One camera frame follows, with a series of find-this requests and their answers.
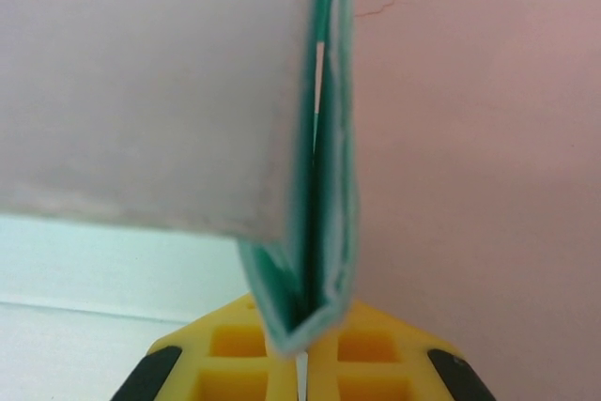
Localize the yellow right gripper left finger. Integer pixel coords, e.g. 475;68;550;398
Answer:
110;291;301;401

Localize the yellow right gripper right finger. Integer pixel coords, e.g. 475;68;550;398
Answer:
306;300;500;401

